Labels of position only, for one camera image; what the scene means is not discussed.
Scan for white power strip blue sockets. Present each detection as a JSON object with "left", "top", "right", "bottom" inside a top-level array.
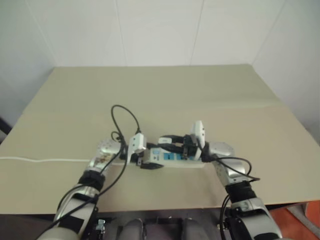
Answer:
[{"left": 109, "top": 147, "right": 207, "bottom": 169}]

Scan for grey metal leg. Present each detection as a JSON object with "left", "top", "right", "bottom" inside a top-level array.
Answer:
[{"left": 289, "top": 203, "right": 320, "bottom": 237}]

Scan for white charger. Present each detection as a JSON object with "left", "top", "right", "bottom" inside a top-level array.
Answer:
[{"left": 157, "top": 136, "right": 174, "bottom": 146}]

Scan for white power strip cord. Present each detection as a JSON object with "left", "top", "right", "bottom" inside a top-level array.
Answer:
[{"left": 0, "top": 156, "right": 92, "bottom": 164}]

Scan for dark furniture edge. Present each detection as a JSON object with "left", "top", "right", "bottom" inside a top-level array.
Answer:
[{"left": 0, "top": 116, "right": 12, "bottom": 146}]

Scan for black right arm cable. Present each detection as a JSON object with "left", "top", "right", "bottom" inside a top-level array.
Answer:
[{"left": 202, "top": 149, "right": 261, "bottom": 232}]

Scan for small metal bracket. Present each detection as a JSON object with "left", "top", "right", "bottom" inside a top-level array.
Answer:
[{"left": 95, "top": 218, "right": 107, "bottom": 236}]

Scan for dark rounded shape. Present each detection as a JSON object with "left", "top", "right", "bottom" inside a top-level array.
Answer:
[{"left": 119, "top": 218, "right": 146, "bottom": 240}]

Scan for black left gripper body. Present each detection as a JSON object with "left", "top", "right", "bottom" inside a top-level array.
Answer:
[{"left": 129, "top": 149, "right": 151, "bottom": 168}]

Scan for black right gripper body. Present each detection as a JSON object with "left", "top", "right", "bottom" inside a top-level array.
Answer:
[{"left": 181, "top": 134, "right": 202, "bottom": 161}]

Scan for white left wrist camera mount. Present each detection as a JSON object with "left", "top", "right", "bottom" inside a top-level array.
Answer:
[{"left": 125, "top": 133, "right": 147, "bottom": 165}]

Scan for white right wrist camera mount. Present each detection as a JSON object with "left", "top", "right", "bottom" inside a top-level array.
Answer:
[{"left": 190, "top": 120, "right": 207, "bottom": 149}]

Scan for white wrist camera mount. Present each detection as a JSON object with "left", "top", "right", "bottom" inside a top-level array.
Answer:
[
  {"left": 190, "top": 120, "right": 207, "bottom": 149},
  {"left": 125, "top": 133, "right": 147, "bottom": 165}
]

